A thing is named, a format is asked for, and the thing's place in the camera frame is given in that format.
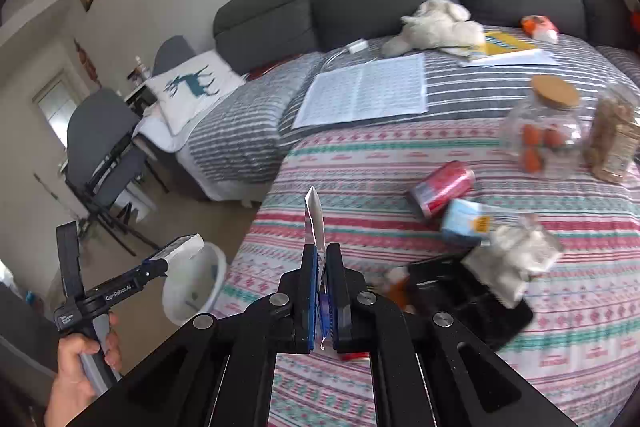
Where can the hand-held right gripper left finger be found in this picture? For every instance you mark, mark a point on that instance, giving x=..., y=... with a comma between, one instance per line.
x=311, y=292

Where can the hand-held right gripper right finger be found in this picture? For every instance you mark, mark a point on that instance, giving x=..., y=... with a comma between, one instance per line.
x=336, y=307

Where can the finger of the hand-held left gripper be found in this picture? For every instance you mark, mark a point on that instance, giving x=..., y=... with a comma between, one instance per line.
x=155, y=267

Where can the white tissue paper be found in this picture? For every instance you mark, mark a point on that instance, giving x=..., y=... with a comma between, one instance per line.
x=185, y=249

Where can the white trash bin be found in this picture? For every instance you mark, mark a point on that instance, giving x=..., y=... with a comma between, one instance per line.
x=200, y=287

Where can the small orange object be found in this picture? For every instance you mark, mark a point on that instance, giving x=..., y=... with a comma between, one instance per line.
x=397, y=292

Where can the white foil wrapper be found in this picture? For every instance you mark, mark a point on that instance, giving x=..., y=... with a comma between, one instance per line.
x=312, y=212

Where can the black plastic tray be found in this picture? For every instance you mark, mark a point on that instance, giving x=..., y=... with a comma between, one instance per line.
x=450, y=292

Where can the white plastic bag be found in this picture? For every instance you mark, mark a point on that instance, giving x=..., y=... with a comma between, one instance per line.
x=515, y=257

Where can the person's left hand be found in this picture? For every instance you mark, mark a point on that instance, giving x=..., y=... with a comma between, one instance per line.
x=70, y=372

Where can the gray folding chair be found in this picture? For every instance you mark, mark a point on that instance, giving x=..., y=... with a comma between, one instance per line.
x=100, y=127

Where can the gray striped blanket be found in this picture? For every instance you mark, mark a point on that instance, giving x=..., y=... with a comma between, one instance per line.
x=240, y=142

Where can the light blue carton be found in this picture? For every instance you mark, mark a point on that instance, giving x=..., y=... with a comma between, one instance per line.
x=462, y=222

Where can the red soda can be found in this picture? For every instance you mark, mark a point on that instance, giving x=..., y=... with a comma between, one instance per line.
x=442, y=187

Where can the small side table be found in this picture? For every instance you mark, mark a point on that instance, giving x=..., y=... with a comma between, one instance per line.
x=137, y=94

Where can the white deer print pillow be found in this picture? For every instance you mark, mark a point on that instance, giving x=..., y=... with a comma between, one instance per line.
x=190, y=92

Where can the printed paper sheet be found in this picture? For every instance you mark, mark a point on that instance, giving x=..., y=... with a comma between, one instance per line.
x=360, y=92

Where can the small orange fruit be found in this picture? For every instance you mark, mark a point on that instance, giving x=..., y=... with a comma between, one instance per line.
x=532, y=137
x=533, y=160
x=553, y=138

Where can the glass jar with cork lid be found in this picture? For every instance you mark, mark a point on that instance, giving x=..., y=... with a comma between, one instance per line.
x=555, y=92

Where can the yellow booklet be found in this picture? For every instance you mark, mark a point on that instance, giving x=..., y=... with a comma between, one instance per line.
x=505, y=42

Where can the plain white paper sheet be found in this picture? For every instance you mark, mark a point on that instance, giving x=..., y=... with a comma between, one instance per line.
x=530, y=58

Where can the clear bag of grains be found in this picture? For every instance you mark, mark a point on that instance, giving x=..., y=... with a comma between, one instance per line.
x=612, y=137

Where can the orange white plush toy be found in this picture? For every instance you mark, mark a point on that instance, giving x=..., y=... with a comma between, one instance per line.
x=540, y=27

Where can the red wall ornament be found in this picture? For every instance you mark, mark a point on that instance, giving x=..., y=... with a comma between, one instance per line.
x=87, y=62

